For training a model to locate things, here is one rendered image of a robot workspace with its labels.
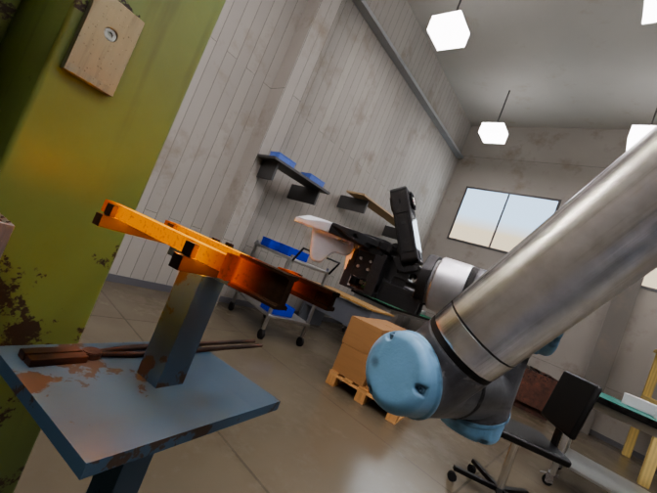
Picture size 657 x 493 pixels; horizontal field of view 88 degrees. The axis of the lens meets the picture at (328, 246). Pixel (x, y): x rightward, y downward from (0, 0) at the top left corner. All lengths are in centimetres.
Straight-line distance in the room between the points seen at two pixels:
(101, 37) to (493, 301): 82
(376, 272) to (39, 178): 68
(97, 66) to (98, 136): 14
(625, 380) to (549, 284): 769
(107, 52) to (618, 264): 87
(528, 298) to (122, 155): 84
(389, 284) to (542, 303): 23
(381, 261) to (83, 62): 68
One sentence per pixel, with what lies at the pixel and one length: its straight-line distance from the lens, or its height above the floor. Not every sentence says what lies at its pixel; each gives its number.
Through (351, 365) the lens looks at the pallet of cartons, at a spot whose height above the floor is 25.
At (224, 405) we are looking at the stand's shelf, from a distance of 72.
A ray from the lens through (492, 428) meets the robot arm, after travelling 47.
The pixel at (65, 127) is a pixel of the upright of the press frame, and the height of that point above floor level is 109.
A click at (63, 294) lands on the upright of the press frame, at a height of 75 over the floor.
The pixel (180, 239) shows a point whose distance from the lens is 54.
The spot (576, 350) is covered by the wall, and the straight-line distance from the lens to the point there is 800.
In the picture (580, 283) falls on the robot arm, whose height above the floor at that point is 109.
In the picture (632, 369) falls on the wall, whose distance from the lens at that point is 800.
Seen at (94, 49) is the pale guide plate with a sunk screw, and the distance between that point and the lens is 88.
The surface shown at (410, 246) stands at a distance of 48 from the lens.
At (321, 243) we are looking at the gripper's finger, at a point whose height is 106.
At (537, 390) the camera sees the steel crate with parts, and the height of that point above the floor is 39.
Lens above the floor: 103
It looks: 3 degrees up
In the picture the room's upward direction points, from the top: 22 degrees clockwise
